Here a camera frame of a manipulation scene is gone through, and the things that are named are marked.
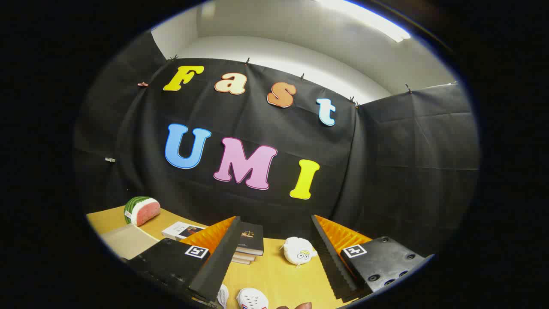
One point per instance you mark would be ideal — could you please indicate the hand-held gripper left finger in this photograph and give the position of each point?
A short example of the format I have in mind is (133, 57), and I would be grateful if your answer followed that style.
(218, 257)

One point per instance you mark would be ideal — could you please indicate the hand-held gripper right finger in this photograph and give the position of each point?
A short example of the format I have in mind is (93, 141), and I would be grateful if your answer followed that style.
(332, 262)

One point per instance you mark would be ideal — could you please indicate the white canvas shoe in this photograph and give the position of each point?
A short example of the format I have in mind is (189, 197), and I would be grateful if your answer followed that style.
(252, 299)
(223, 297)

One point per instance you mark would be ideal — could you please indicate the beige fabric storage box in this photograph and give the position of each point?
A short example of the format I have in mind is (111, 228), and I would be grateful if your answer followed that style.
(128, 242)

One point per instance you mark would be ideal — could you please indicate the brown cover book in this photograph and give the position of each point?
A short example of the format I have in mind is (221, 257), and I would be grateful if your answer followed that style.
(245, 256)
(241, 261)

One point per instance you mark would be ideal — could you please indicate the black cover book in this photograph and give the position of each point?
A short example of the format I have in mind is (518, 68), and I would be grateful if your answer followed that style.
(251, 240)

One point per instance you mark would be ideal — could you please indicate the white plush toy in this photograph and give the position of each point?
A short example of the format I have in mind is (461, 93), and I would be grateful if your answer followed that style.
(296, 253)

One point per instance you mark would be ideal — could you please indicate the white cover book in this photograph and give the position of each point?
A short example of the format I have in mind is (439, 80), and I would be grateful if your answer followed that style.
(178, 231)

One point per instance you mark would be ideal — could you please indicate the watermelon slice plush toy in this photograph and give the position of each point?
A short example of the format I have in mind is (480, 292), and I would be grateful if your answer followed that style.
(143, 212)

